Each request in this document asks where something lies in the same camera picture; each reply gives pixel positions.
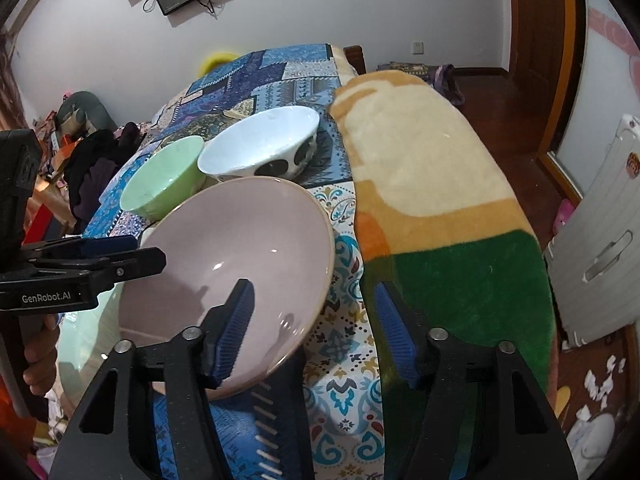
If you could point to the beige green fleece blanket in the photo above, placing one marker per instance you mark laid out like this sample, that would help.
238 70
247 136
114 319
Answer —
440 170

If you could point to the white wall outlet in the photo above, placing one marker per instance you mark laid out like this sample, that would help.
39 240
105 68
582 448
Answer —
418 47

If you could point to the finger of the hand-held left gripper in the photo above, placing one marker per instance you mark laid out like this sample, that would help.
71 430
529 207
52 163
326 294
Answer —
145 262
107 246

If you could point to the pile of black clothes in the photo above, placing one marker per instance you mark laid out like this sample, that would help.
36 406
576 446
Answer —
95 170

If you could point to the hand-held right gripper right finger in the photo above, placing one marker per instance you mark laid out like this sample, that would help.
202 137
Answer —
395 330

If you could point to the wooden door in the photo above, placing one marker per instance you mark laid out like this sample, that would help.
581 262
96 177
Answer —
540 35

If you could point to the white suitcase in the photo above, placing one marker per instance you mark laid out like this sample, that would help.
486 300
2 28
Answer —
590 240

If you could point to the person's left hand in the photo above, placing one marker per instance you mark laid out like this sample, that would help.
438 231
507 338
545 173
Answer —
42 365

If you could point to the yellow foam arch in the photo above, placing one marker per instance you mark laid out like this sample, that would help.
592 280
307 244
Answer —
215 57

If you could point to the white plastic bag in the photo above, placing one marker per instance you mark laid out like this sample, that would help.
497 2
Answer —
592 435

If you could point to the white bowl with black dots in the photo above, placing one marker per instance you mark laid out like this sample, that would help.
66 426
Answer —
255 140

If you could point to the pink bowl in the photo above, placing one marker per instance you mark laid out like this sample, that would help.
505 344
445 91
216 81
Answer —
225 240

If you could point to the pale green plate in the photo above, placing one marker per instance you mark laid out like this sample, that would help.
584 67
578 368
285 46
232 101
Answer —
85 350

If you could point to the pale green bowl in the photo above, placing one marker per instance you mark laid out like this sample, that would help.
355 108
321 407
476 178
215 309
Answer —
155 185

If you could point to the wooden bed frame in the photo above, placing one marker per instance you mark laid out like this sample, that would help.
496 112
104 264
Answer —
356 57

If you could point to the striped curtain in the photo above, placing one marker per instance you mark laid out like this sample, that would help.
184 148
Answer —
10 85

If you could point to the red box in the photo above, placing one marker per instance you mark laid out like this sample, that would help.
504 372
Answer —
37 225

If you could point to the patchwork bedspread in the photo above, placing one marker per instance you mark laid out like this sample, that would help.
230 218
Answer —
280 65

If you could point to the purple grey cloth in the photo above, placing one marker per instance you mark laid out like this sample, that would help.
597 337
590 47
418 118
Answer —
447 82

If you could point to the white paper scraps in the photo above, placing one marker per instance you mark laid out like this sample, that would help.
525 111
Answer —
600 385

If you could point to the patterned floor mat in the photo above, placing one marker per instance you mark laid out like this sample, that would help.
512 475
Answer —
400 70

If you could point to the pink toy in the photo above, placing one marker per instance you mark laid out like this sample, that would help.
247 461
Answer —
562 217

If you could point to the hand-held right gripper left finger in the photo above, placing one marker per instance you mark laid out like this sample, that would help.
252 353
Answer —
232 330

